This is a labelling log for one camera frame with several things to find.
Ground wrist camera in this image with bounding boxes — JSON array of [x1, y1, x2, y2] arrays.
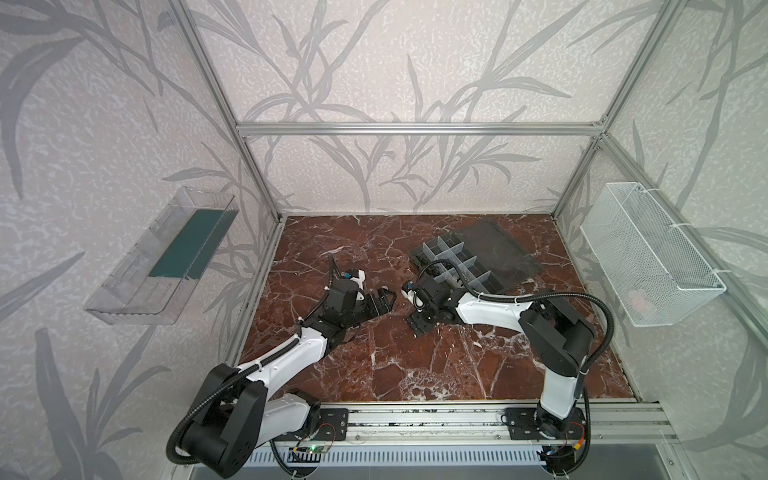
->
[[401, 281, 417, 305], [342, 269, 366, 301]]

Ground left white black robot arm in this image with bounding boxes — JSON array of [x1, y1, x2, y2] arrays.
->
[[165, 262, 396, 479]]

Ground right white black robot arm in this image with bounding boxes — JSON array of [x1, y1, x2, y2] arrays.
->
[[402, 259, 615, 430]]

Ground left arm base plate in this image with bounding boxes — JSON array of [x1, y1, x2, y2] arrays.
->
[[302, 408, 350, 442]]

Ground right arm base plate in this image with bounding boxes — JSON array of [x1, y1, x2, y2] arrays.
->
[[501, 407, 587, 442]]

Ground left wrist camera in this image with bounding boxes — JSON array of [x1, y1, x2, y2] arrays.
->
[[342, 269, 366, 301]]

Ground grey plastic organizer box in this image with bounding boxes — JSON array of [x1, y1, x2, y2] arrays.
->
[[409, 220, 543, 294]]

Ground aluminium front rail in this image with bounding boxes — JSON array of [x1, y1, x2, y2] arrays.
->
[[315, 399, 680, 448]]

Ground aluminium frame crossbar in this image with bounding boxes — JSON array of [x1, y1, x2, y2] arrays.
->
[[236, 122, 602, 137]]

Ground clear plastic wall tray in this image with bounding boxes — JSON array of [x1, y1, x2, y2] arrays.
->
[[84, 187, 239, 326]]

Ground white wire mesh basket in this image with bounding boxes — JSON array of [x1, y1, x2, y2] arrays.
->
[[581, 182, 727, 328]]

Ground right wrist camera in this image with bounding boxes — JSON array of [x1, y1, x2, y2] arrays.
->
[[401, 281, 417, 305]]

